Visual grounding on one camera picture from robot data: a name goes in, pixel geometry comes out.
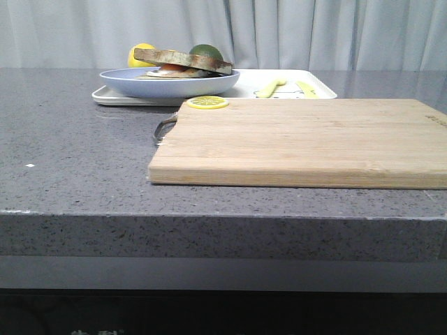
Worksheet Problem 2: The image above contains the green lime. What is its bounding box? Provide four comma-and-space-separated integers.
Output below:
189, 44, 224, 61

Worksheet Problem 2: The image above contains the bread slice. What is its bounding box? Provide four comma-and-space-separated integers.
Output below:
135, 69, 210, 80
133, 48, 233, 75

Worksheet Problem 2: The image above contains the white rectangular tray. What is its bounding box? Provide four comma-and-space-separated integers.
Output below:
91, 69, 337, 107

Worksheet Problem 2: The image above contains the light blue plate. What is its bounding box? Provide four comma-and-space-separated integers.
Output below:
100, 67, 240, 98

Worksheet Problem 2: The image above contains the white curtain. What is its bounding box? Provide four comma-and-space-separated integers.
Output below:
1, 1, 446, 70

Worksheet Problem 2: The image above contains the left yellow lemon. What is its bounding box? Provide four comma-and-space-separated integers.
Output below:
127, 43, 155, 68

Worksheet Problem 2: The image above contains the wooden cutting board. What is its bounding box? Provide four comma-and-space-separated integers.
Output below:
148, 98, 446, 189

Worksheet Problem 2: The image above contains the yellow plastic spoon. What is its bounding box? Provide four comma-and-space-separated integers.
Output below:
255, 77, 287, 98

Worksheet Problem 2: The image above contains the lemon slice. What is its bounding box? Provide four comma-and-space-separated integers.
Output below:
186, 96, 229, 110

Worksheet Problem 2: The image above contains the fried egg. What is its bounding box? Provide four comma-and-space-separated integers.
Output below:
150, 64, 200, 73

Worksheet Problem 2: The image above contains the metal cutting board handle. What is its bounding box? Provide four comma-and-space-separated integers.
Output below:
153, 115, 177, 145

